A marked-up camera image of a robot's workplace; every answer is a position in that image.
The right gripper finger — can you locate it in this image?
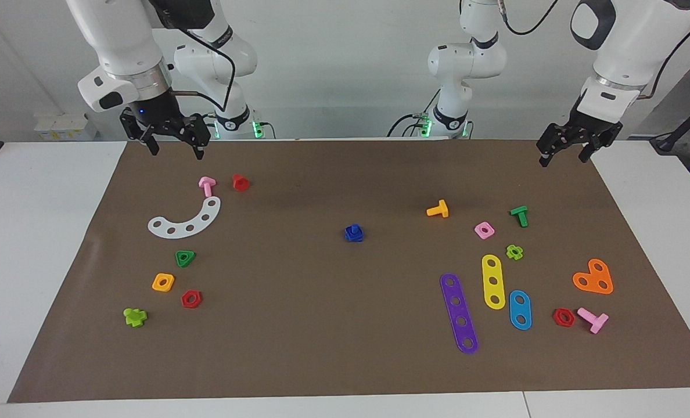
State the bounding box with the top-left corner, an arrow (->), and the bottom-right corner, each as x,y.
184,114 -> 211,160
120,110 -> 160,156

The brown table mat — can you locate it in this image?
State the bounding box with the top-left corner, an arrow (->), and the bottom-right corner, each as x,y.
7,138 -> 690,403

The purple four-hole strip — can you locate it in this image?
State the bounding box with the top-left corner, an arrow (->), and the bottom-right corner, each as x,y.
440,273 -> 479,355

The black stand pole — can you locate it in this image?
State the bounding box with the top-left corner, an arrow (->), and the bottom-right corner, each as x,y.
650,93 -> 690,154

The black base cable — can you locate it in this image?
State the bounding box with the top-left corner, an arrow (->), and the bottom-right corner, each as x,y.
387,113 -> 439,138

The blue two-hole strip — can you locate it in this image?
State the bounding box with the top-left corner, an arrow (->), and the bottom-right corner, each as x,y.
508,290 -> 533,331

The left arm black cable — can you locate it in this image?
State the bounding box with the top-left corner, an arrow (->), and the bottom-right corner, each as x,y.
499,0 -> 690,100

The white background box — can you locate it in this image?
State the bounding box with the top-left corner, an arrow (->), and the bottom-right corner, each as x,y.
34,112 -> 99,142

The orange heart-shaped plate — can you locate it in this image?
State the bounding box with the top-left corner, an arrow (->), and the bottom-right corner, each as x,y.
572,258 -> 614,295

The white curved perforated strip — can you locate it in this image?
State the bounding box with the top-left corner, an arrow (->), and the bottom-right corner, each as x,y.
148,196 -> 222,239

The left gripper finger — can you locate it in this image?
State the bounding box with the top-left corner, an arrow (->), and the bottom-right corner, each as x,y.
579,125 -> 623,163
536,123 -> 575,168

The yellow three-hole strip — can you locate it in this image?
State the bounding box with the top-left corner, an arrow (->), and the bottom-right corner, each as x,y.
481,254 -> 506,310

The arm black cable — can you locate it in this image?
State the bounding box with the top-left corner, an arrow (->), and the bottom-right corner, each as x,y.
499,0 -> 690,100
171,26 -> 236,112

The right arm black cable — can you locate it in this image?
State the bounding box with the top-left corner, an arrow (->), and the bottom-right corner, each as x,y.
171,26 -> 236,112

